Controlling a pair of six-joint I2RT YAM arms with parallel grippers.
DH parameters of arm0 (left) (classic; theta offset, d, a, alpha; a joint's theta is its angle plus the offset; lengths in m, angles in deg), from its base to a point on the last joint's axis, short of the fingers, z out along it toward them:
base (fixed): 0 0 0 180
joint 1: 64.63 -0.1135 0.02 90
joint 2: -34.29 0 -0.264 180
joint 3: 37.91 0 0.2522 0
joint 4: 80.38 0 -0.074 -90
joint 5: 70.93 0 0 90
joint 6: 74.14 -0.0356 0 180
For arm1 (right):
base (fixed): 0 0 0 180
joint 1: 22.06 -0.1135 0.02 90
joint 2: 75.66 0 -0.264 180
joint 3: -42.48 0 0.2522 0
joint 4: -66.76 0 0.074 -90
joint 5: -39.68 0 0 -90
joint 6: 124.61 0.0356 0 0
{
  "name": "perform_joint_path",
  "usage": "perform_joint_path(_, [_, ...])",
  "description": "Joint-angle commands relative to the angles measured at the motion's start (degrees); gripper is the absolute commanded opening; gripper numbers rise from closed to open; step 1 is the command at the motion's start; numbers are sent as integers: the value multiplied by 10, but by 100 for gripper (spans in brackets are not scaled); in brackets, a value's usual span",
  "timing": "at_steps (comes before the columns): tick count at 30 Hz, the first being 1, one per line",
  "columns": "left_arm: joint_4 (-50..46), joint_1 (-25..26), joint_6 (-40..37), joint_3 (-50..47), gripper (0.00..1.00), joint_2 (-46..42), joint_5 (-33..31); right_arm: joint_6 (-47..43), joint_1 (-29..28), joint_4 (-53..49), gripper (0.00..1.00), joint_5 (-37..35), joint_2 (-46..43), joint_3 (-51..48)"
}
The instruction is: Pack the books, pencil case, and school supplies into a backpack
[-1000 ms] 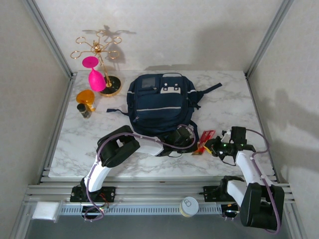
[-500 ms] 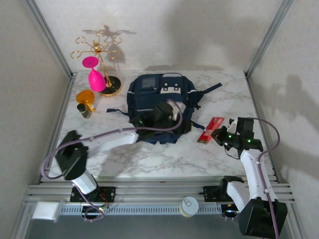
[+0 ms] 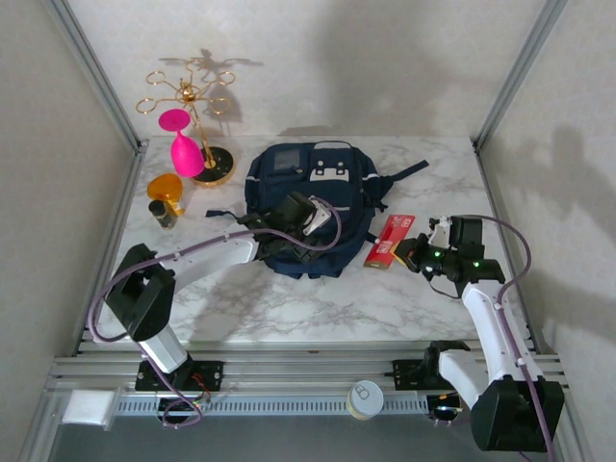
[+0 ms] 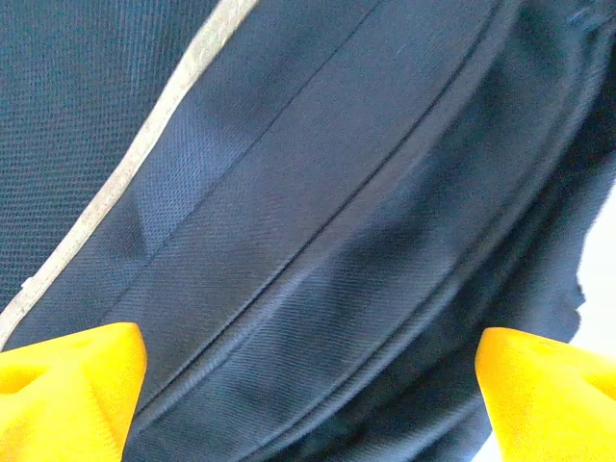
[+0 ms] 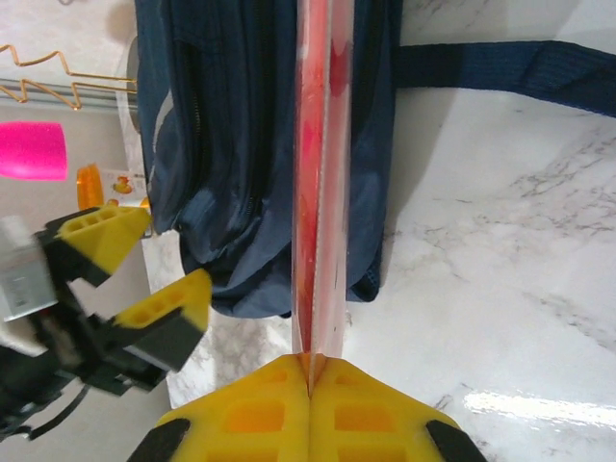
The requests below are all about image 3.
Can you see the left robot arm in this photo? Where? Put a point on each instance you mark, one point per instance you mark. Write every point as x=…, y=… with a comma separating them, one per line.
x=212, y=255

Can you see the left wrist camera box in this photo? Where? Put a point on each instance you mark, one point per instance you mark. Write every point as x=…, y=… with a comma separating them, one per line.
x=296, y=207

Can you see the orange wine glass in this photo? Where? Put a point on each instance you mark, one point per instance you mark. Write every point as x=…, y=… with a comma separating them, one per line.
x=163, y=187

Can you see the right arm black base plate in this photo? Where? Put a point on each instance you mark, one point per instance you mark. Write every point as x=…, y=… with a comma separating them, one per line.
x=406, y=373

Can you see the aluminium frame post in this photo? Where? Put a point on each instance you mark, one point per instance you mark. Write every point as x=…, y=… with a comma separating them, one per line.
x=96, y=72
x=520, y=67

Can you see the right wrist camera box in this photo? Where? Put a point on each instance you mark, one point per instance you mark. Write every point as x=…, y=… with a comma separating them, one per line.
x=464, y=233

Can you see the aluminium frame cross rail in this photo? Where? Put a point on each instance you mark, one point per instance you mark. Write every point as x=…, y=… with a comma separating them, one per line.
x=308, y=368

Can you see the black electronics board with LED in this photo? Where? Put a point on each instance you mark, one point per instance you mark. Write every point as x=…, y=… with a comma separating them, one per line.
x=443, y=411
x=180, y=409

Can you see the aluminium side rail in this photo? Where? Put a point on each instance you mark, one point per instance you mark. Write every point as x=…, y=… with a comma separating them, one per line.
x=490, y=173
x=113, y=240

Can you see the white foam block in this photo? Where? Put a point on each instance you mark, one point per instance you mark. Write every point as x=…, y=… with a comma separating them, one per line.
x=86, y=408

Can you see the pink wine glass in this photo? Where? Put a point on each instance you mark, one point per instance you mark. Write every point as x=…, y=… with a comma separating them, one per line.
x=185, y=154

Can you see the small dark bottle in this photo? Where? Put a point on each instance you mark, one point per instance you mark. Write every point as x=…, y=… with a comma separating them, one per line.
x=162, y=216

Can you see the tin can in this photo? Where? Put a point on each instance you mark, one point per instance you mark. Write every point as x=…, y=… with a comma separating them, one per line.
x=366, y=397

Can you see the navy blue backpack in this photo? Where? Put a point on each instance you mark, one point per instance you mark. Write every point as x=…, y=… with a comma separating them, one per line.
x=279, y=178

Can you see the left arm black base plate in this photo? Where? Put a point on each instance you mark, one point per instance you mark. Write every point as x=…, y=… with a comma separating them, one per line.
x=212, y=373

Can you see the red packet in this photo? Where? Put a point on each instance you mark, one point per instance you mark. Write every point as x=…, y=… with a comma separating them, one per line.
x=385, y=240

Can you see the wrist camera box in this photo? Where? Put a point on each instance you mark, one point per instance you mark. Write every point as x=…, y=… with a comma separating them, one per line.
x=296, y=207
x=464, y=233

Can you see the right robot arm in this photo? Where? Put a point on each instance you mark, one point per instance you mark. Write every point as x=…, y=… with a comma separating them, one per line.
x=491, y=322

